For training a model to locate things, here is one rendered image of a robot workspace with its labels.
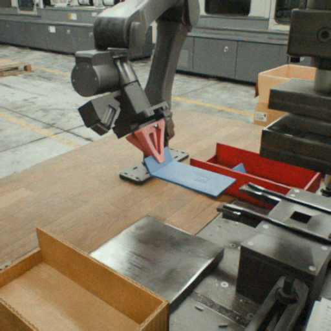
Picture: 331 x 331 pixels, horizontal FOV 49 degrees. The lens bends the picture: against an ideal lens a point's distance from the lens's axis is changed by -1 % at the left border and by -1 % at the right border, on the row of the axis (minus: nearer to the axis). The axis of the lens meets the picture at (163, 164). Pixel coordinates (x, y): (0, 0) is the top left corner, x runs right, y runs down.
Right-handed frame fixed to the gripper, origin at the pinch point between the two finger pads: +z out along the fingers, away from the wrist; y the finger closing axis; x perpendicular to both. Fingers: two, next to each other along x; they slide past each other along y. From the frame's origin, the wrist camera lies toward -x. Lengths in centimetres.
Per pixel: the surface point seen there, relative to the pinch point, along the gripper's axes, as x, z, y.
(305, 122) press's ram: -6.5, 1.2, 31.1
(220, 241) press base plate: -3.0, 16.8, 7.9
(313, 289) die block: -11.6, 20.5, 26.2
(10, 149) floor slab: 105, -43, -272
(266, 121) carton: 215, 28, -90
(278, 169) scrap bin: 23.4, 14.2, 9.0
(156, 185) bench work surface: 6.0, 6.2, -10.3
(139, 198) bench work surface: -0.3, 6.3, -9.7
